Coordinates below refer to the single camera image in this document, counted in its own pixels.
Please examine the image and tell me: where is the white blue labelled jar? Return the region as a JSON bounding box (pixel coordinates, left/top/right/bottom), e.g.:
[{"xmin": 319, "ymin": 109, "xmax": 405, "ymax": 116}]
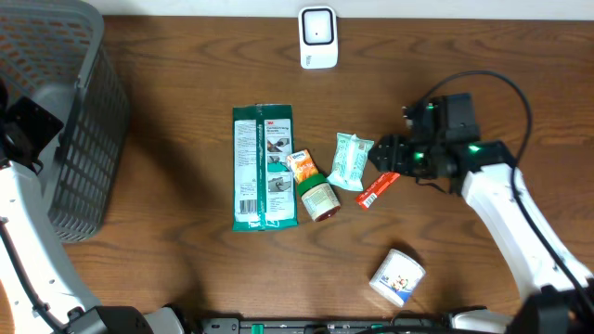
[{"xmin": 369, "ymin": 249, "xmax": 426, "ymax": 307}]

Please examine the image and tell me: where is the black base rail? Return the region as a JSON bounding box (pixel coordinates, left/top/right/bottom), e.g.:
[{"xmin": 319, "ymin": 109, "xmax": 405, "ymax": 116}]
[{"xmin": 200, "ymin": 305, "xmax": 511, "ymax": 334}]

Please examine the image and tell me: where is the grey plastic mesh basket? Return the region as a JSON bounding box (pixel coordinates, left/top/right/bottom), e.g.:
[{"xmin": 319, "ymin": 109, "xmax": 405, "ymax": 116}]
[{"xmin": 1, "ymin": 1, "xmax": 131, "ymax": 243}]

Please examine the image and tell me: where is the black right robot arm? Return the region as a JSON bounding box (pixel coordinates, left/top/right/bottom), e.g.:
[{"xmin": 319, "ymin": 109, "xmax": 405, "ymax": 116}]
[{"xmin": 368, "ymin": 93, "xmax": 593, "ymax": 333}]

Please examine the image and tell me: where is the white barcode scanner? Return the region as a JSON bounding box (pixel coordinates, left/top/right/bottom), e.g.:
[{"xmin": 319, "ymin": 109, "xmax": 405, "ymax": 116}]
[{"xmin": 298, "ymin": 6, "xmax": 339, "ymax": 70}]

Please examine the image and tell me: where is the red coffee stick sachet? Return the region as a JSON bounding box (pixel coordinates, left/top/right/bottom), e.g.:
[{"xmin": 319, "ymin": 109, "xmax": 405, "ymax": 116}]
[{"xmin": 355, "ymin": 172, "xmax": 400, "ymax": 210}]

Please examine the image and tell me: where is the green lid white jar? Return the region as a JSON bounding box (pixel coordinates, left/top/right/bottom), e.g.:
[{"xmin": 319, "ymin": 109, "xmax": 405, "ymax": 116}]
[{"xmin": 297, "ymin": 173, "xmax": 341, "ymax": 222}]

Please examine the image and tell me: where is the white red package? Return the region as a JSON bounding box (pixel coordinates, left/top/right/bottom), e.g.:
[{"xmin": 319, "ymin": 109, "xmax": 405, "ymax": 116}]
[{"xmin": 232, "ymin": 104, "xmax": 298, "ymax": 232}]

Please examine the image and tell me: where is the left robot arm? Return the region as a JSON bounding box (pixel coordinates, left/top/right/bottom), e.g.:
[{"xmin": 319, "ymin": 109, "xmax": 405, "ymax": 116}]
[{"xmin": 1, "ymin": 90, "xmax": 198, "ymax": 333}]

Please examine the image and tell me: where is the teal white snack packet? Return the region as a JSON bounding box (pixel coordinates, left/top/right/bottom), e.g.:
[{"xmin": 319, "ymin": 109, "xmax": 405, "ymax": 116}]
[{"xmin": 327, "ymin": 133, "xmax": 374, "ymax": 191}]

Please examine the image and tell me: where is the small orange carton box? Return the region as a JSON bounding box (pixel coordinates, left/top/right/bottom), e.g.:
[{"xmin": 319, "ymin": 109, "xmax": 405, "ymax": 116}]
[{"xmin": 287, "ymin": 149, "xmax": 318, "ymax": 184}]

